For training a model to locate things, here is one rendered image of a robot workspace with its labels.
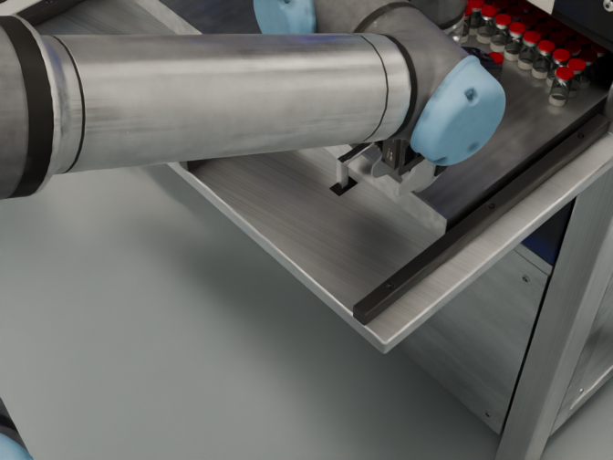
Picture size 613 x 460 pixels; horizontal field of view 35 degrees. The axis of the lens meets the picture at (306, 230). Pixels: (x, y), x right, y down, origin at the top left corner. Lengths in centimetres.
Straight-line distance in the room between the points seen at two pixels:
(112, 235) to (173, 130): 168
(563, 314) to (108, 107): 104
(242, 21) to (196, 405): 90
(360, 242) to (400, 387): 95
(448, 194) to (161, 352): 105
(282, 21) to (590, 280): 74
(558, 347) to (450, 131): 88
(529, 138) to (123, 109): 72
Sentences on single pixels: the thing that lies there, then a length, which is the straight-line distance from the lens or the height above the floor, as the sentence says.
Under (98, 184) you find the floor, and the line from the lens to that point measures 234.
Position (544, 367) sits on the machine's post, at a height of 38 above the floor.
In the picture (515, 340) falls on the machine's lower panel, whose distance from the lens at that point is 160.
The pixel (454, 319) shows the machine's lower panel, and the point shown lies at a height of 31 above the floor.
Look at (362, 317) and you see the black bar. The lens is 98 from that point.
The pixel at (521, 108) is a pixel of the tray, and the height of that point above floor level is 88.
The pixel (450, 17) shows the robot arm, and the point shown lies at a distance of 86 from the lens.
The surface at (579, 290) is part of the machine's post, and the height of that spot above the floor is 59.
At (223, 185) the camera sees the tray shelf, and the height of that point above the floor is 88.
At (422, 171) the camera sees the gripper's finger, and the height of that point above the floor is 96.
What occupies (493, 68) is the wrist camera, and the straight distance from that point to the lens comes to 101.
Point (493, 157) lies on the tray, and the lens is 115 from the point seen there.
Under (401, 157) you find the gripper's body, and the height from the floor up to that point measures 103.
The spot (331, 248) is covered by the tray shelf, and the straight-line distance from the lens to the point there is 105.
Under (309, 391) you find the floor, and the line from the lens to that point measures 197.
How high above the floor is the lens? 171
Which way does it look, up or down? 51 degrees down
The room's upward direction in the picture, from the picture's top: 1 degrees counter-clockwise
